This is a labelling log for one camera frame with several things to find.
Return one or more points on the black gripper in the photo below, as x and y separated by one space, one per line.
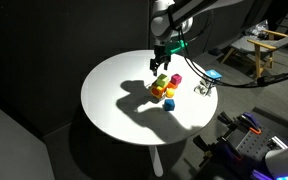
161 52

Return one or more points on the light green block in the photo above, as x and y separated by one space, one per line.
162 80

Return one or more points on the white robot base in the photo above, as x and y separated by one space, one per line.
285 161

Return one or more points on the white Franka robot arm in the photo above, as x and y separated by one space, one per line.
160 26

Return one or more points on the pink block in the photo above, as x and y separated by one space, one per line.
176 79

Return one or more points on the small orange block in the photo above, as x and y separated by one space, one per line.
172 85

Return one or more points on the blue block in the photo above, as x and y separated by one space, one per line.
169 105

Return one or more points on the orange cube with holes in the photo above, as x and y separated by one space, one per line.
157 90

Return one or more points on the yellow ball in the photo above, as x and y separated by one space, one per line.
170 93

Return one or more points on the black clamp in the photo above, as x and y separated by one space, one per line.
230 120
205 148

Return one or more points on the white table base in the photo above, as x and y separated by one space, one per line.
156 161

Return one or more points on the wooden chair grey fabric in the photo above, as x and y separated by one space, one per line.
260 43

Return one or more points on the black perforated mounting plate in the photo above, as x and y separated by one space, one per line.
259 141

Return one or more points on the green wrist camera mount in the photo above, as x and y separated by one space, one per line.
176 47

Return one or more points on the silver aluminium rail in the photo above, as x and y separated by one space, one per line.
278 142

